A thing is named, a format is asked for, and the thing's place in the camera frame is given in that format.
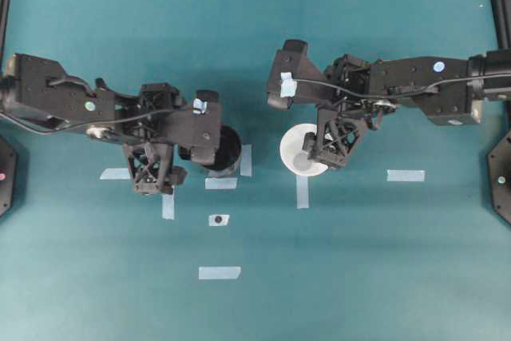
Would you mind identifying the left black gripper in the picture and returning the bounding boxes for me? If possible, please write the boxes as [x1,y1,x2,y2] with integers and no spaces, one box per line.
[95,77,188,197]

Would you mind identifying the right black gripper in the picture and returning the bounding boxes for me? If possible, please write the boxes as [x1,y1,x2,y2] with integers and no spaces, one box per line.
[303,54,386,169]

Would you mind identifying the black plastic cup holder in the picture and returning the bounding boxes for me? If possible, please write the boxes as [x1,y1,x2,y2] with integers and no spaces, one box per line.
[202,125,242,174]

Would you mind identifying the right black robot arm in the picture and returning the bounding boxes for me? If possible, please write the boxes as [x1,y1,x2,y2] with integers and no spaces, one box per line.
[303,50,510,169]

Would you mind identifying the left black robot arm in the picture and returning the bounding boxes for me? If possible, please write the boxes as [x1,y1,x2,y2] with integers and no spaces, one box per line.
[1,54,187,195]

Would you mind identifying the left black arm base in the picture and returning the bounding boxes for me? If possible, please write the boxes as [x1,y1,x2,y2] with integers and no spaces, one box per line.
[0,137,18,216]

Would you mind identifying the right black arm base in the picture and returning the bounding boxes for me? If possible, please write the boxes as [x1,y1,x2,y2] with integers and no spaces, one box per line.
[486,132,511,224]

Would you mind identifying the blue tape strip near holder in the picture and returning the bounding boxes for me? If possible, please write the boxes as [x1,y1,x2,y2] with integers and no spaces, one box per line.
[240,145,253,177]

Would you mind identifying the blue tape strip far left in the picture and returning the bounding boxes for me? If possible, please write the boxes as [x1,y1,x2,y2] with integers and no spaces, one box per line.
[100,168,131,180]

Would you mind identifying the blue tape strip vertical left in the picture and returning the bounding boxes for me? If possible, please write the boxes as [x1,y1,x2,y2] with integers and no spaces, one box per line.
[161,194,175,220]

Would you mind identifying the blue tape strip vertical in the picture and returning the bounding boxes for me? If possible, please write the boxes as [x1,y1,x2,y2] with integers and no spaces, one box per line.
[296,175,310,209]
[161,194,175,220]

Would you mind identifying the blue tape strip vertical centre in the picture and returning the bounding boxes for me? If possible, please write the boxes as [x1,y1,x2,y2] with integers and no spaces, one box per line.
[296,175,310,209]

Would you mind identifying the blue tape strip centre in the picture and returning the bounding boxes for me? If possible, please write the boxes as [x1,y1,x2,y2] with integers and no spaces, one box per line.
[204,177,238,190]

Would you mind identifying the blue tape strip right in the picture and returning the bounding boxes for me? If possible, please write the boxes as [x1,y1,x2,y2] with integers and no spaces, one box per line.
[386,169,426,182]

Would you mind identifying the tape patch with black screw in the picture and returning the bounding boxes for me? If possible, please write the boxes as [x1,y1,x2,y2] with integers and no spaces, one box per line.
[208,214,230,226]

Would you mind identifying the blue tape strip bottom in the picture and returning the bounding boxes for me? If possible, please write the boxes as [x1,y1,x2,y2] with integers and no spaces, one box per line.
[198,266,242,280]

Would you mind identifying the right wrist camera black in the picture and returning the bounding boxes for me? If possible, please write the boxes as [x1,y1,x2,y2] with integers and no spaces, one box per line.
[267,39,335,110]

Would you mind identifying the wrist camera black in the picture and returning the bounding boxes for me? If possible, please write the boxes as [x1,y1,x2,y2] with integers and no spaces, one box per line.
[170,89,222,166]
[267,39,335,110]

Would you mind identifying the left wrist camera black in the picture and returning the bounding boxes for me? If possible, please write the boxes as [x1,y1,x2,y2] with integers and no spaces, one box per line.
[170,89,222,166]

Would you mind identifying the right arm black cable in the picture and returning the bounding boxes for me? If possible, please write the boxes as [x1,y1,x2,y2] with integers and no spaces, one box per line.
[293,73,511,99]

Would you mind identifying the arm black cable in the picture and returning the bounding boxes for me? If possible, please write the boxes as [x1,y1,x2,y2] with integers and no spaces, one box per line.
[293,73,511,99]
[0,107,176,137]

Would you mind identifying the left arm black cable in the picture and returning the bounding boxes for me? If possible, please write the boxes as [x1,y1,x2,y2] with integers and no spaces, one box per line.
[0,107,176,137]

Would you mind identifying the left black frame post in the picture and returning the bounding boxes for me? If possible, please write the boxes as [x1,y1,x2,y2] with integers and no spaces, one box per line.
[0,0,10,57]

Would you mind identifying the black frame post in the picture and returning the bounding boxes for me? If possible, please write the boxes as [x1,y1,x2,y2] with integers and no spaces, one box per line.
[490,0,510,50]
[0,0,10,57]

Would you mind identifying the right black frame post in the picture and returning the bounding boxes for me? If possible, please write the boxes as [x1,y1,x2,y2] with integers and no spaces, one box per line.
[490,0,510,50]

